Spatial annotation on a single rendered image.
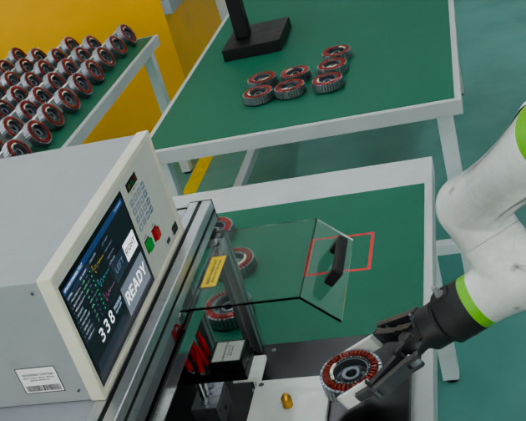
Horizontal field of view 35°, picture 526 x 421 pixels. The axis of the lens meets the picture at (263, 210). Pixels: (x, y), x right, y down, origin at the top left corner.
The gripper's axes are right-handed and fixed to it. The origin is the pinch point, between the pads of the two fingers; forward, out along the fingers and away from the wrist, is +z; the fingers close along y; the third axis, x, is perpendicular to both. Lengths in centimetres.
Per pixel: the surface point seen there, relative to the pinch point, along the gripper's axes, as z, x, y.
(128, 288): 5.8, -42.2, 15.2
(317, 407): 9.6, 1.2, 1.1
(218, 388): 23.6, -11.7, -1.4
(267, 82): 45, -19, -172
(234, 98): 58, -23, -168
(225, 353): 14.6, -17.7, 0.8
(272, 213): 31, -8, -78
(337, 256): -12.6, -18.4, -4.2
